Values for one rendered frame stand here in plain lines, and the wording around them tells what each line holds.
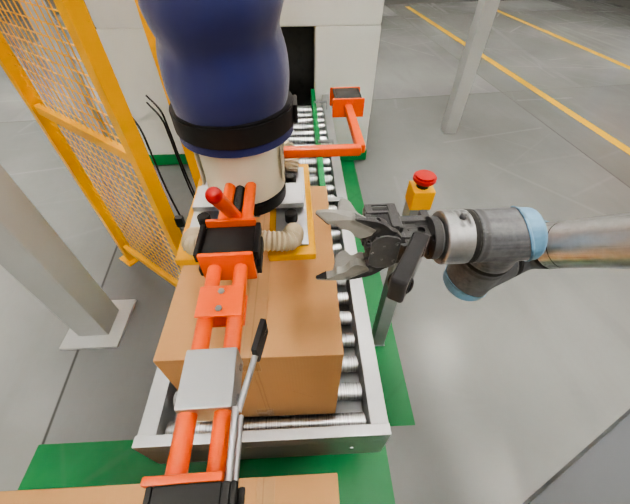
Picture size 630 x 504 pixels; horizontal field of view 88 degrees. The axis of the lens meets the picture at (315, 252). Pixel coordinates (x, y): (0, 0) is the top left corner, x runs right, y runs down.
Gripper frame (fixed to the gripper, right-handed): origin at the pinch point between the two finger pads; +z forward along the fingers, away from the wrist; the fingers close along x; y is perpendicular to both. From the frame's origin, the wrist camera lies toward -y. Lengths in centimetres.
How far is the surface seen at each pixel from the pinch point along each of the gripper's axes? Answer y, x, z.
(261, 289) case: 13.3, -26.9, 12.5
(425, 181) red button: 43, -18, -35
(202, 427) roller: -6, -67, 34
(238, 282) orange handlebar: -5.8, 0.5, 11.4
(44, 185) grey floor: 201, -120, 214
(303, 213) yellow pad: 22.4, -10.8, 1.4
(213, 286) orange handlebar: -6.7, 1.0, 14.7
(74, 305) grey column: 57, -91, 111
